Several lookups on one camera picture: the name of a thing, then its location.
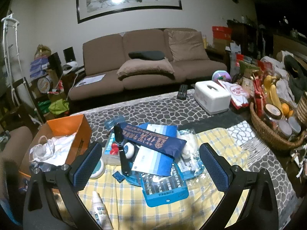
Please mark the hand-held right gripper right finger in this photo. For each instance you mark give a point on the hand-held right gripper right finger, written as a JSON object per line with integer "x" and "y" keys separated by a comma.
{"x": 213, "y": 170}

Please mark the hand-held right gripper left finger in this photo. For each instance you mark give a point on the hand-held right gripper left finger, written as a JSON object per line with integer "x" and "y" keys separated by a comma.
{"x": 86, "y": 170}

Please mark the clear bag of white rolls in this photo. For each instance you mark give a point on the clear bag of white rolls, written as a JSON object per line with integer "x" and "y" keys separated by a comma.
{"x": 190, "y": 143}

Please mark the orange cardboard box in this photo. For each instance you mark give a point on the orange cardboard box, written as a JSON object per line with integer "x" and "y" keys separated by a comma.
{"x": 69, "y": 124}

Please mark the blue transparent tool case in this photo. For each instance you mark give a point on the blue transparent tool case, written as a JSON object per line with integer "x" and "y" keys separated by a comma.
{"x": 163, "y": 189}

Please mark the small blue packet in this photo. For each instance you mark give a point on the small blue packet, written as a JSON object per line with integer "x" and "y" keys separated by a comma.
{"x": 118, "y": 176}

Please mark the white plastic bag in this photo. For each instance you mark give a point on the white plastic bag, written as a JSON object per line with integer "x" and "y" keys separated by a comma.
{"x": 60, "y": 146}

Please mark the black hairbrush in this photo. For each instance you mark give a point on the black hairbrush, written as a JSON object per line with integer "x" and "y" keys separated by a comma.
{"x": 126, "y": 160}

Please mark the yellow checked cloth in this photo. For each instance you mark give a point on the yellow checked cloth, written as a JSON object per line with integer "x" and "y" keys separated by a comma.
{"x": 191, "y": 208}

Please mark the white spray bottle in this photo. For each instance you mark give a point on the white spray bottle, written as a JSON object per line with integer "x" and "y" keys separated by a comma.
{"x": 100, "y": 213}

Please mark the white fringed patterned cloth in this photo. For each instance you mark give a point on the white fringed patterned cloth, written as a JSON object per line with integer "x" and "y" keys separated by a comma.
{"x": 244, "y": 134}

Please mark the white round tin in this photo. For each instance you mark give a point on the white round tin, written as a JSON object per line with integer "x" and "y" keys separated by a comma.
{"x": 130, "y": 151}

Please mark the blue white striped packet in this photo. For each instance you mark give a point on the blue white striped packet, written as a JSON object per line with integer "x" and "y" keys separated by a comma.
{"x": 158, "y": 164}

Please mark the clear blue plastic packet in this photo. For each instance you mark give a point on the clear blue plastic packet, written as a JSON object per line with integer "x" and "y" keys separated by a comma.
{"x": 115, "y": 122}

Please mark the wicker basket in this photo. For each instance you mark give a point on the wicker basket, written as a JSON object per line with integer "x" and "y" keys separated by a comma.
{"x": 268, "y": 136}

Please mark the navy long printed pouch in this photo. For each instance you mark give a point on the navy long printed pouch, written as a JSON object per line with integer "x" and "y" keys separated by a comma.
{"x": 153, "y": 139}

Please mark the green bag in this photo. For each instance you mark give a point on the green bag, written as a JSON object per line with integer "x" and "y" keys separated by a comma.
{"x": 57, "y": 107}

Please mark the white tissue box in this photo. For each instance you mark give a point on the white tissue box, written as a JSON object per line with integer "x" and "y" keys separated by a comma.
{"x": 211, "y": 98}

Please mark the brown armchair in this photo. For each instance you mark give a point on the brown armchair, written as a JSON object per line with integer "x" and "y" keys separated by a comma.
{"x": 14, "y": 143}

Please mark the red white snack bag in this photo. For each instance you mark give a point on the red white snack bag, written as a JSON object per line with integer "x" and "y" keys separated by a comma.
{"x": 237, "y": 93}

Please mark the glass jar grey lid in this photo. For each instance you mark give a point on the glass jar grey lid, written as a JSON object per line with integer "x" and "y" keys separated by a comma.
{"x": 294, "y": 124}
{"x": 284, "y": 128}

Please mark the glass jar brown lid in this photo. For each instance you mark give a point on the glass jar brown lid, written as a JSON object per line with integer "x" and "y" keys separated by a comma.
{"x": 272, "y": 111}

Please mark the black remote control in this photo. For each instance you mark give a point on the black remote control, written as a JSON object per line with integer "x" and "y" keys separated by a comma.
{"x": 182, "y": 91}

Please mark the grey stone pattern tablecloth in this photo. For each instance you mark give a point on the grey stone pattern tablecloth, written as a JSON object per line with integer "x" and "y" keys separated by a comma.
{"x": 153, "y": 110}

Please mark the red snack packets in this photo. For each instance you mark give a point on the red snack packets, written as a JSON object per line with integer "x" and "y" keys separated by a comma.
{"x": 258, "y": 95}

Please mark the printed paper sheet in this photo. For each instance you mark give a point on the printed paper sheet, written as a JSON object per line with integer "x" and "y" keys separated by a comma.
{"x": 91, "y": 79}

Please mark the dark wooden chair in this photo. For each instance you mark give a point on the dark wooden chair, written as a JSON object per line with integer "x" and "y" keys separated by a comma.
{"x": 30, "y": 95}

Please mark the orange fruit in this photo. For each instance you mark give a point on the orange fruit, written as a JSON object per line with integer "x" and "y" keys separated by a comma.
{"x": 286, "y": 109}

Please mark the purple round box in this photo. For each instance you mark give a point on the purple round box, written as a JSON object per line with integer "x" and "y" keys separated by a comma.
{"x": 221, "y": 75}

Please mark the round cookie tin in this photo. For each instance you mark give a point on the round cookie tin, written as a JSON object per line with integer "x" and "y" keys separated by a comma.
{"x": 44, "y": 84}

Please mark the bunch of bananas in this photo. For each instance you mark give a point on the bunch of bananas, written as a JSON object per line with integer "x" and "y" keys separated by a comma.
{"x": 273, "y": 93}

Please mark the white handheld appliance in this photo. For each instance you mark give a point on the white handheld appliance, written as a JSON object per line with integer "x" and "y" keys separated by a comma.
{"x": 70, "y": 66}

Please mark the black speaker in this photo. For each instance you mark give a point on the black speaker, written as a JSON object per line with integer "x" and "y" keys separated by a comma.
{"x": 69, "y": 54}
{"x": 55, "y": 61}

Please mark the stack of blue boxes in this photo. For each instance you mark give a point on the stack of blue boxes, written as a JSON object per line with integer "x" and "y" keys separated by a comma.
{"x": 38, "y": 67}

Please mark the brown seat pillow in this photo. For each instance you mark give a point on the brown seat pillow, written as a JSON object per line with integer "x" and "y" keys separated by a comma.
{"x": 144, "y": 67}

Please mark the brown back pillow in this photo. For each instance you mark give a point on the brown back pillow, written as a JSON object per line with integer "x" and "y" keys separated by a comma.
{"x": 187, "y": 45}

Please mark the black cushion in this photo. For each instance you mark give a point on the black cushion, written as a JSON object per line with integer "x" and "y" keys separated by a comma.
{"x": 146, "y": 55}

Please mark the dark wooden cabinet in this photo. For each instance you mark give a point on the dark wooden cabinet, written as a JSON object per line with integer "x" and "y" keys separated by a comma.
{"x": 242, "y": 38}

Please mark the red boxes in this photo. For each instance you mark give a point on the red boxes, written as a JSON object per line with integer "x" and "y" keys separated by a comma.
{"x": 221, "y": 32}

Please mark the brown sofa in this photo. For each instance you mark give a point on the brown sofa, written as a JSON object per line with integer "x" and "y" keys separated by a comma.
{"x": 144, "y": 43}

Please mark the white metal stand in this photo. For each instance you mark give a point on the white metal stand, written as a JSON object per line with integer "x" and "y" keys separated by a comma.
{"x": 10, "y": 52}

